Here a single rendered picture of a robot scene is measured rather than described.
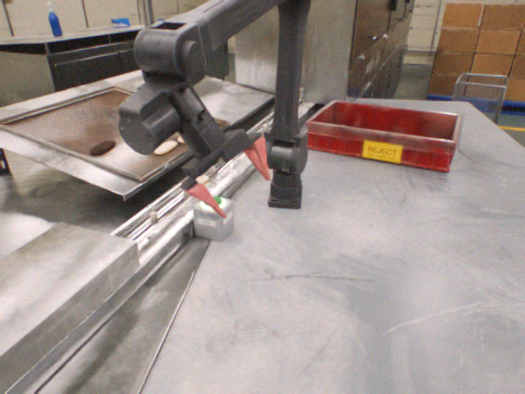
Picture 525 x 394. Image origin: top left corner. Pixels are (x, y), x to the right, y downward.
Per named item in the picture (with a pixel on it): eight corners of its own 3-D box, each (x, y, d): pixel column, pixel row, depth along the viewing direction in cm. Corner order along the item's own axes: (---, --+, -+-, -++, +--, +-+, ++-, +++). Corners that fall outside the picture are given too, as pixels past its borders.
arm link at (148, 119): (201, 37, 51) (149, 34, 55) (144, 70, 43) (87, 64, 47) (216, 119, 59) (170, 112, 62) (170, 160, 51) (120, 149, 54)
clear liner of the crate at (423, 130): (452, 174, 118) (460, 143, 113) (300, 148, 137) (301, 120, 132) (458, 139, 144) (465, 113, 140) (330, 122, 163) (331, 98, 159)
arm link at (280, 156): (301, 173, 104) (283, 170, 106) (303, 137, 99) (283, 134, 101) (287, 188, 96) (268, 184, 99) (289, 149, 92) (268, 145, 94)
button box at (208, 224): (222, 257, 88) (219, 215, 83) (191, 249, 91) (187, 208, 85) (237, 238, 95) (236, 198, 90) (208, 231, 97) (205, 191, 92)
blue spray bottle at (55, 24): (62, 36, 291) (52, 1, 281) (51, 37, 291) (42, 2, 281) (65, 35, 299) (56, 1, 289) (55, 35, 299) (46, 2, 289)
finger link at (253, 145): (239, 196, 67) (207, 152, 63) (269, 171, 69) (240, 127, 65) (255, 201, 60) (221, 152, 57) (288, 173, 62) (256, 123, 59)
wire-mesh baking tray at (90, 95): (143, 183, 99) (143, 177, 98) (-8, 126, 111) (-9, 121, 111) (230, 125, 140) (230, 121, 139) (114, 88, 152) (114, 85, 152)
